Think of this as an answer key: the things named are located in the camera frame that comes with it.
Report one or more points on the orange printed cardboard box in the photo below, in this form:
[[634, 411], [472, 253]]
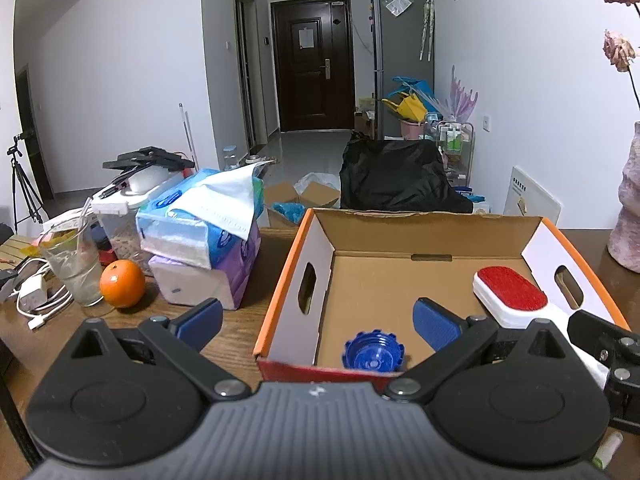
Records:
[[380, 280]]

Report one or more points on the paper sheet on refrigerator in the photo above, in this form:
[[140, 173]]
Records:
[[398, 3]]

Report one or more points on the clear glass cup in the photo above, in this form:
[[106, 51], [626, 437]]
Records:
[[75, 270]]

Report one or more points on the white red lint brush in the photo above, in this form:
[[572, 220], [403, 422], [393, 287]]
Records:
[[510, 292]]

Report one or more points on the orange fruit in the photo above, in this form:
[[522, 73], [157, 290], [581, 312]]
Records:
[[122, 284]]

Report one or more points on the grey refrigerator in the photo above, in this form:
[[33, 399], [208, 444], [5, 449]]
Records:
[[400, 55]]

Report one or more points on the white tube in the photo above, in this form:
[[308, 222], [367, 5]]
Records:
[[607, 452]]

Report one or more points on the clear jar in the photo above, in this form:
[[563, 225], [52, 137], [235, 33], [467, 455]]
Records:
[[230, 159]]

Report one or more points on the white board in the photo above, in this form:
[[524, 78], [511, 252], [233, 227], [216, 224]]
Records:
[[532, 200]]

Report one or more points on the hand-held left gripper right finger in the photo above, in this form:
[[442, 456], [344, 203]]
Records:
[[437, 327]]

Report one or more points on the blue ridged bottle cap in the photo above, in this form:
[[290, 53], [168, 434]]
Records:
[[372, 355]]

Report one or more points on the dark wooden door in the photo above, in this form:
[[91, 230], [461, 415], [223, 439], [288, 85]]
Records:
[[312, 85]]

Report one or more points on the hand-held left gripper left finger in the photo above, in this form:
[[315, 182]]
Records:
[[202, 317]]

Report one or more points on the lilac folded umbrella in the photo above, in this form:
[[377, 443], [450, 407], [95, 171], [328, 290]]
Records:
[[462, 97]]

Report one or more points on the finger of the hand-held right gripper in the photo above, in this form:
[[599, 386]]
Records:
[[625, 407], [597, 329]]

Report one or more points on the black folded stand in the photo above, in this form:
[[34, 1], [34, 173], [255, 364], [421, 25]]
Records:
[[147, 157]]

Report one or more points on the purple tissue pack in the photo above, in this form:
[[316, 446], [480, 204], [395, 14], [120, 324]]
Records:
[[200, 285]]

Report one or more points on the white plastic bag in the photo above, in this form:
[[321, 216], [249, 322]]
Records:
[[317, 181]]

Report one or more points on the black bag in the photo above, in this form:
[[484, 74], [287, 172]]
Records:
[[395, 175]]

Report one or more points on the pink ribbed vase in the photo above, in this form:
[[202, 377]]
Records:
[[627, 210]]

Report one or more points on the white folded umbrella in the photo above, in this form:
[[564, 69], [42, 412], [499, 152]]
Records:
[[427, 25]]

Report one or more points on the blue tissue pack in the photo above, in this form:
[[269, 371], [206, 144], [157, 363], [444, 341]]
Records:
[[165, 230]]

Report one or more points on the small brown cardboard box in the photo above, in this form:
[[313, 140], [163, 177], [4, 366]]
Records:
[[280, 195]]

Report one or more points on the clear white-lidded plastic container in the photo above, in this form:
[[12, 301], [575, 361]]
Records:
[[120, 235]]

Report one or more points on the blue plastic hanger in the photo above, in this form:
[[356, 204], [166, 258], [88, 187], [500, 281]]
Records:
[[410, 82]]

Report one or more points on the white tissue sheet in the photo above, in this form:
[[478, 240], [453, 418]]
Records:
[[220, 200]]

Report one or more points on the white charger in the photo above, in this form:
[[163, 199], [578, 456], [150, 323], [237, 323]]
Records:
[[32, 294]]

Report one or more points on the black tripod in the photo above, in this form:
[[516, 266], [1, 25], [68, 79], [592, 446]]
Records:
[[20, 175]]

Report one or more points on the pink bucket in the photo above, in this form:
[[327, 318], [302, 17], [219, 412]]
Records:
[[412, 130]]

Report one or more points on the clear drinking straw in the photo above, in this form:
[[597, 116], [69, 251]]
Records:
[[86, 210]]

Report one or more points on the metal trolley rack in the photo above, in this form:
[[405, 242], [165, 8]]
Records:
[[452, 140]]

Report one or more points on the dark doorway frame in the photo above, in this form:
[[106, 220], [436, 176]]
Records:
[[245, 70]]

